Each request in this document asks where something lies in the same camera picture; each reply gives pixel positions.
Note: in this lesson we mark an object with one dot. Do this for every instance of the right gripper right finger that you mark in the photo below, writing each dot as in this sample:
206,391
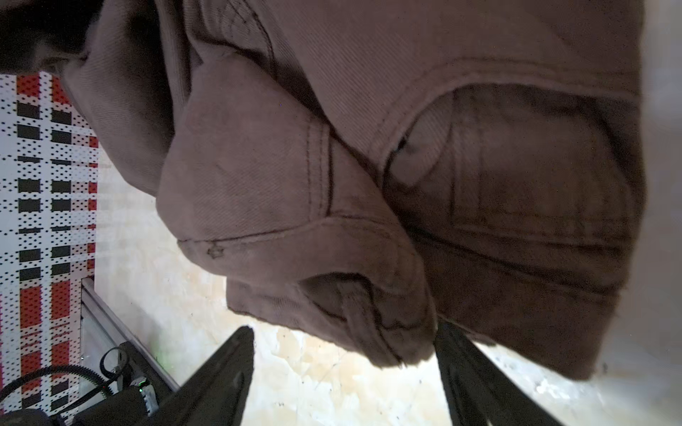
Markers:
477,391

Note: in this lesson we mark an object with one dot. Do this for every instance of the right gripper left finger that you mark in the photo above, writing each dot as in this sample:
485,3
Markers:
216,394

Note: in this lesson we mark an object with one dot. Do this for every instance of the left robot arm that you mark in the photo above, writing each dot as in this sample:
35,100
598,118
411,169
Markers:
115,393

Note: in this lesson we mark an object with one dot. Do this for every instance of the brown trousers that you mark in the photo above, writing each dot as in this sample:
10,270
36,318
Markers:
359,170

